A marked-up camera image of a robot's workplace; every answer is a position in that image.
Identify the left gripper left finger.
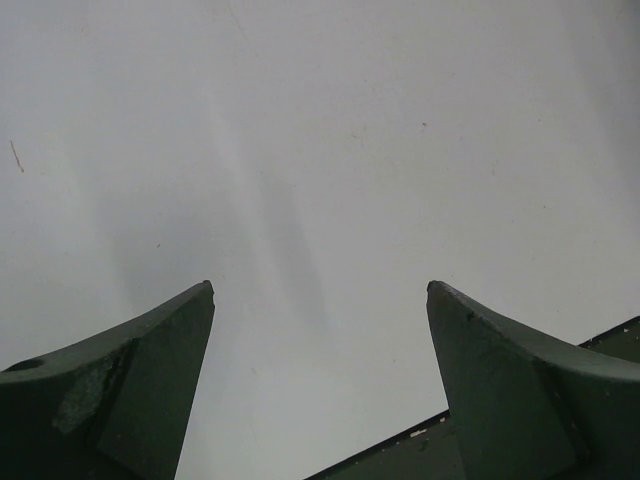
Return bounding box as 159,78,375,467
1,281,215,479

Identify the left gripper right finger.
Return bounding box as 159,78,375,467
426,281,639,479

